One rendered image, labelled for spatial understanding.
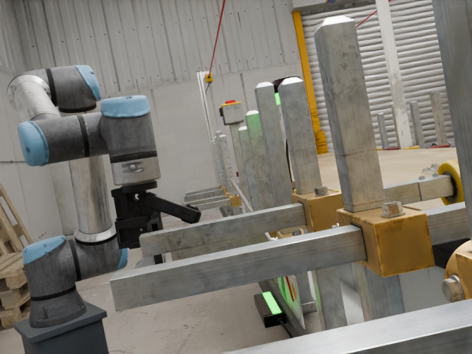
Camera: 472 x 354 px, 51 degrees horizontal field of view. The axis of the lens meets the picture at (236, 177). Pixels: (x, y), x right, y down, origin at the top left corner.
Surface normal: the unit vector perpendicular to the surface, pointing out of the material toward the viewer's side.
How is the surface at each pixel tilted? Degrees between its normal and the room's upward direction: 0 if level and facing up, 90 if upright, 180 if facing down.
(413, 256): 90
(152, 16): 90
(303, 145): 90
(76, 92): 113
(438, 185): 90
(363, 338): 0
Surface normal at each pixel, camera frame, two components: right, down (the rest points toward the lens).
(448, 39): -0.98, 0.19
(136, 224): 0.07, 0.04
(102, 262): 0.44, 0.35
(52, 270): 0.39, -0.03
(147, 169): 0.61, -0.04
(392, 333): -0.18, -0.98
